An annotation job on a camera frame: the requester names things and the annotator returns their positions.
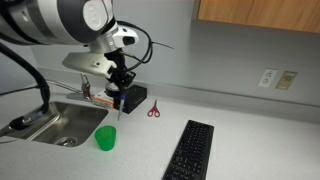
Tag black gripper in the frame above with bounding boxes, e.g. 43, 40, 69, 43
104, 49, 137, 98

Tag silver and blue pen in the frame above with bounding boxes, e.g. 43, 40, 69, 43
117, 93, 127, 122

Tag green plastic cup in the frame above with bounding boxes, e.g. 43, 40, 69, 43
94, 125, 118, 152

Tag round black and white dial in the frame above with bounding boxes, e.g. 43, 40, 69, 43
104, 82, 120, 98

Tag black rectangular box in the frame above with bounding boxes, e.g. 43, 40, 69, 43
113, 83, 149, 115

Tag orange and white box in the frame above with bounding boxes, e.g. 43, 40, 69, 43
92, 92, 116, 110

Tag chrome faucet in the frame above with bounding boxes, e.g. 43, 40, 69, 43
45, 73, 92, 102

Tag stainless steel sink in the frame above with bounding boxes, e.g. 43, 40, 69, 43
5, 100, 110, 148

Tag black computer keyboard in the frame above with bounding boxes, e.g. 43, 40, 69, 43
161, 119, 215, 180

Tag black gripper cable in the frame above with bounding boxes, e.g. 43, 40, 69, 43
115, 20, 175, 73

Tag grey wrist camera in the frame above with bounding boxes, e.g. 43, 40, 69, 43
61, 50, 118, 80

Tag red handled scissors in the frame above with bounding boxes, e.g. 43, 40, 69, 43
146, 98, 162, 119

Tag thick black hose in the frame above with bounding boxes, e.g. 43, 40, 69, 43
0, 42, 52, 132

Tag thin black cable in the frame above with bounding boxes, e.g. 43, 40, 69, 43
0, 85, 40, 98

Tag white wall outlet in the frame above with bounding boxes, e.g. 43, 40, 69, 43
257, 68, 279, 89

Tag wooden wall cabinet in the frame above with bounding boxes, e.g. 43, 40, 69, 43
196, 0, 320, 35

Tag beige wall plate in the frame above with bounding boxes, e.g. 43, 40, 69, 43
274, 70, 299, 91

